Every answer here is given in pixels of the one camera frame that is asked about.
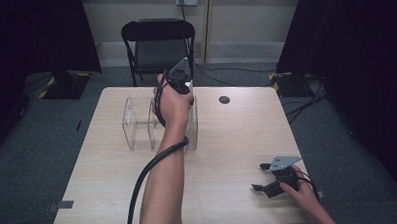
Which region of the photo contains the grey tape strip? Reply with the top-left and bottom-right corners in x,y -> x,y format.
47,199 -> 76,212

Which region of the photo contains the clear acrylic book rack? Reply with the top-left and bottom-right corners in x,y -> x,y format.
120,92 -> 201,155

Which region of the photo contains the bundle of floor cables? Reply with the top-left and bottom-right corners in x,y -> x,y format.
279,74 -> 332,125

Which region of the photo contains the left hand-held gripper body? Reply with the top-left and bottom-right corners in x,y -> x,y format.
164,56 -> 195,96

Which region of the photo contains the black stand base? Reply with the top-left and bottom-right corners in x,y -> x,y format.
267,69 -> 322,100
37,69 -> 93,102

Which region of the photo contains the black corrugated cable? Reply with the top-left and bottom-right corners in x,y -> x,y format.
120,69 -> 193,224

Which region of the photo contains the thin black cable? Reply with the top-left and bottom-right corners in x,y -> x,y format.
296,169 -> 322,202

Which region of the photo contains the black folding chair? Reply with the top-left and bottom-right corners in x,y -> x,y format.
119,16 -> 199,89

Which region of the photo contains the black curtain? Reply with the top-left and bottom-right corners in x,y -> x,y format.
273,0 -> 397,203
0,0 -> 106,157

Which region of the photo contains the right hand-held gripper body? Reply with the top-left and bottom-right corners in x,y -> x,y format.
261,154 -> 305,200

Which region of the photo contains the person's left hand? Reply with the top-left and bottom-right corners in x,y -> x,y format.
150,72 -> 197,129

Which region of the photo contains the black power cable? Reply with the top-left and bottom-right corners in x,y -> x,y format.
180,0 -> 278,91

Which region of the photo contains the person's right hand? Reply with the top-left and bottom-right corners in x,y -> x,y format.
278,164 -> 320,217

